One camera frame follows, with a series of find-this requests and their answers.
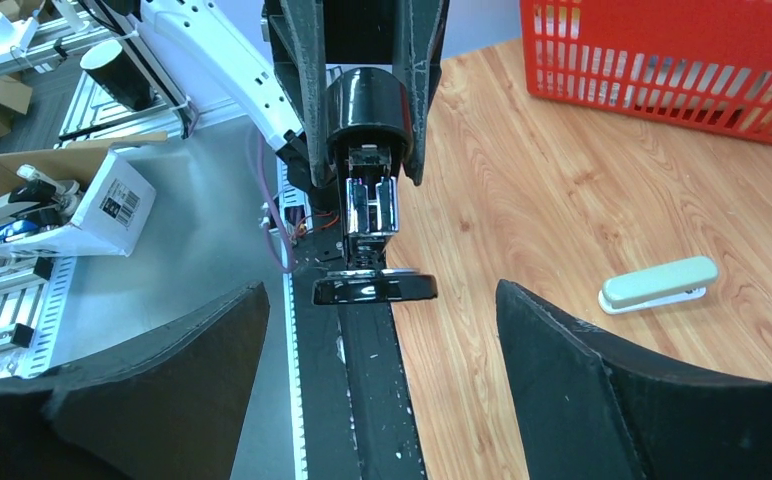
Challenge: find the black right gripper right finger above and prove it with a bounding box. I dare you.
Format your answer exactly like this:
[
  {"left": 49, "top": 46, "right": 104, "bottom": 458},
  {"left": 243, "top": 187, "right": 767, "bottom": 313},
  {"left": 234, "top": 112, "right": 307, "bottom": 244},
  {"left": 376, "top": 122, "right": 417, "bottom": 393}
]
[{"left": 496, "top": 280, "right": 772, "bottom": 479}]

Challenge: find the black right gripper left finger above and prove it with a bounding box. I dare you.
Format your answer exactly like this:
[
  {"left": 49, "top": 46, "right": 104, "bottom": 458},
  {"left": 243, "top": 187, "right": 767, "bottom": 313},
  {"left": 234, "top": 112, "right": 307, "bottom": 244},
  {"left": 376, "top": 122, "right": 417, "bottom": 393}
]
[{"left": 0, "top": 283, "right": 270, "bottom": 479}]

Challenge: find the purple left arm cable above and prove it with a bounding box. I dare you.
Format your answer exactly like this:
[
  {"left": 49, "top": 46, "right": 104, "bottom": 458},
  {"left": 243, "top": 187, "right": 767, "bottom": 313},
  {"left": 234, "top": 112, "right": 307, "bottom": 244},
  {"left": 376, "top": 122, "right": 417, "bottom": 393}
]
[{"left": 245, "top": 125, "right": 298, "bottom": 274}]

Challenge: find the black stapler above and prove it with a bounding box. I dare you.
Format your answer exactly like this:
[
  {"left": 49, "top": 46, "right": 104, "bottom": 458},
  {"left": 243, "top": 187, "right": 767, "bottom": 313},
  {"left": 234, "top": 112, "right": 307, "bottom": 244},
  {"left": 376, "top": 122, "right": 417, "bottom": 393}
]
[{"left": 313, "top": 67, "right": 438, "bottom": 306}]

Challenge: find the slotted grey cable duct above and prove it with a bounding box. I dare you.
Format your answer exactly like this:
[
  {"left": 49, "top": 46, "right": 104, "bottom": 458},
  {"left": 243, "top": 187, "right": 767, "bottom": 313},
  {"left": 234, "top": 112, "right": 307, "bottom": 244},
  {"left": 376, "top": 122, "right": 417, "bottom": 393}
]
[{"left": 0, "top": 257, "right": 77, "bottom": 379}]

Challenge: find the white cardboard box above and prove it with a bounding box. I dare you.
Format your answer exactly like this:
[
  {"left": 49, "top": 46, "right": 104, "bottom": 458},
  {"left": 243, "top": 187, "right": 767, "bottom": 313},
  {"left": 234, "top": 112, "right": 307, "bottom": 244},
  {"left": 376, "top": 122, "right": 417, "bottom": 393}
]
[{"left": 0, "top": 132, "right": 168, "bottom": 258}]

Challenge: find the red plastic shopping basket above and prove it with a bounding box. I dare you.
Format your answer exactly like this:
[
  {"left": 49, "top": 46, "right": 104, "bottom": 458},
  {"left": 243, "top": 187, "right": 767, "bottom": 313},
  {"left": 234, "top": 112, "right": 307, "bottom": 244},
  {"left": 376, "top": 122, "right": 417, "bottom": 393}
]
[{"left": 520, "top": 0, "right": 772, "bottom": 145}]

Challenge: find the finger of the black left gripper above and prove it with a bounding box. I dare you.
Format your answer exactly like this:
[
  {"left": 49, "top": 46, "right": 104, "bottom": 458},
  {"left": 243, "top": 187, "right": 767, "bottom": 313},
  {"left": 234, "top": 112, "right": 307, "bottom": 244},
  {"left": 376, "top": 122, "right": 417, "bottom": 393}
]
[
  {"left": 392, "top": 0, "right": 449, "bottom": 186},
  {"left": 264, "top": 0, "right": 334, "bottom": 188}
]

